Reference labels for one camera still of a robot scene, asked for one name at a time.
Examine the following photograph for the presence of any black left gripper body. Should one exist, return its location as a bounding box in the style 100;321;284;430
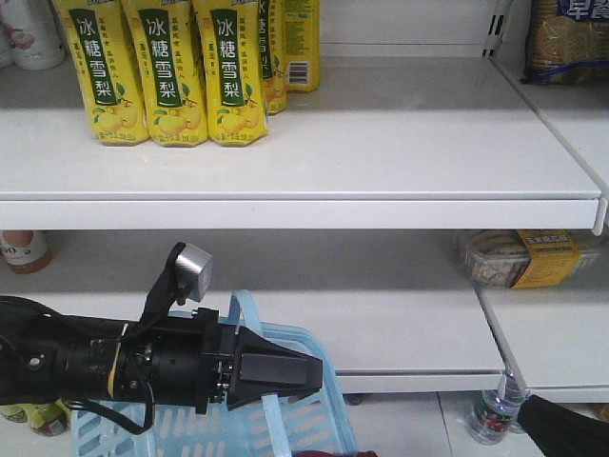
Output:
113;308;239;413

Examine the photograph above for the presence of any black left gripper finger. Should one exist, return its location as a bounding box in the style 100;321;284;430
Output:
226;328;324;410

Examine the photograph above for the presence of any light blue plastic basket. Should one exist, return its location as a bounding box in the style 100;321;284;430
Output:
70;290;359;456

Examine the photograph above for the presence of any red coca cola bottle can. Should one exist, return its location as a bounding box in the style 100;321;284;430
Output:
292;449;379;457

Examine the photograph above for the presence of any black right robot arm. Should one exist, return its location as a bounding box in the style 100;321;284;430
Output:
517;395;608;457

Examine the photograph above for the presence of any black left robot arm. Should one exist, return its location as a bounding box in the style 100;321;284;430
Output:
1;296;324;414

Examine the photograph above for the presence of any white metal shelving unit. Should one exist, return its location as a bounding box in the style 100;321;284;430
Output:
0;0;609;457

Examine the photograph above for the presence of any peach C100 drink bottle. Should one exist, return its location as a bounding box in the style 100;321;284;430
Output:
1;230;52;274

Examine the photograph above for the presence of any clear water bottle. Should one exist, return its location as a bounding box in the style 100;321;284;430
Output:
467;373;524;446

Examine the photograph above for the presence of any biscuit box yellow band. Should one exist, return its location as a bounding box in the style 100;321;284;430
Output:
456;229;608;288

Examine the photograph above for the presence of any biscuit bag blue trim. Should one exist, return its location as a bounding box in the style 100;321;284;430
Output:
523;0;608;85

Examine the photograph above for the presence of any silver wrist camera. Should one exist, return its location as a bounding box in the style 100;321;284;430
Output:
175;244;213;302

